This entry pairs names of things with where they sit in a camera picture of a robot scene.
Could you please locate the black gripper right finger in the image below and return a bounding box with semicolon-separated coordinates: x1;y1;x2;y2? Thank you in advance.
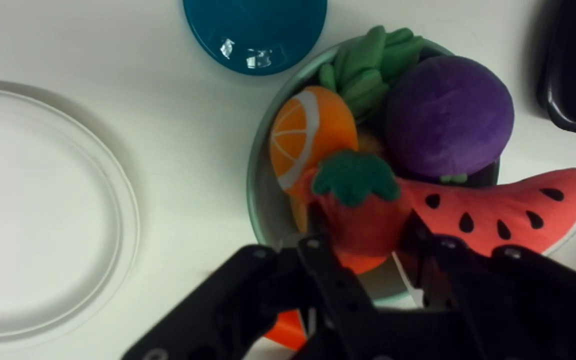
400;215;576;360

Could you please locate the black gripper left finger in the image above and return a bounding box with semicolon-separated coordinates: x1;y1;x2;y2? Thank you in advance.
121;202;397;360

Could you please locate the watermelon slice plush toy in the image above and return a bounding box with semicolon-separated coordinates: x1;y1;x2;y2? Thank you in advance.
395;165;576;259

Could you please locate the strawberry plush toy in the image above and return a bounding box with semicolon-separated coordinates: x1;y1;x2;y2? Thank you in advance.
297;150;415;275

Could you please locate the orange slice plush toy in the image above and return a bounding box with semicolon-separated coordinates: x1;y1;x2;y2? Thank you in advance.
268;83;361;195

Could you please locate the purple plum plush toy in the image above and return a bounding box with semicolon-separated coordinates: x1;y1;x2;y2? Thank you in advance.
384;54;516;180

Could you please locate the mint green bowl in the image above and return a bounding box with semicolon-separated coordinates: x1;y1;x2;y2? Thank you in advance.
247;36;504;309

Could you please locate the green plush vegetable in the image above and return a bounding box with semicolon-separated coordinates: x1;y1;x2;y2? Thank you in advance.
317;24;433;157

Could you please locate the small blue bowl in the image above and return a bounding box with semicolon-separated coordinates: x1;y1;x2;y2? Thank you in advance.
181;0;331;77

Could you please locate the orange carrot toy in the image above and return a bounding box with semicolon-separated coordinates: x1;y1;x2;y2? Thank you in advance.
265;308;310;352

